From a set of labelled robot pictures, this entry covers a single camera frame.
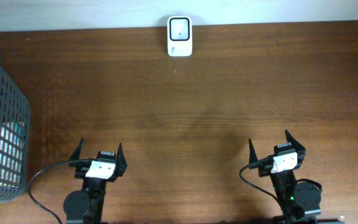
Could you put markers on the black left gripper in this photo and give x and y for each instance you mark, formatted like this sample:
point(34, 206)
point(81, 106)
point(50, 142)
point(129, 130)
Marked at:
point(121, 164)

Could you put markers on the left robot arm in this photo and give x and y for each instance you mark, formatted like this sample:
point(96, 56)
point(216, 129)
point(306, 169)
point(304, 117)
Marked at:
point(86, 205)

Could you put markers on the white barcode scanner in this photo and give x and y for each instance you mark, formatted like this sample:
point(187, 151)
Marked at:
point(179, 36)

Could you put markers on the grey plastic mesh basket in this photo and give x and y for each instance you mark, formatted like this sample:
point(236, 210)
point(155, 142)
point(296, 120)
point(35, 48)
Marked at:
point(15, 113)

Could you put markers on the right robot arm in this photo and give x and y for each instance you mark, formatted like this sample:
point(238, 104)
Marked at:
point(298, 199)

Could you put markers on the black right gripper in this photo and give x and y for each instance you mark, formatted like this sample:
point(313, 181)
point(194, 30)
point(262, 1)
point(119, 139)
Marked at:
point(299, 149)

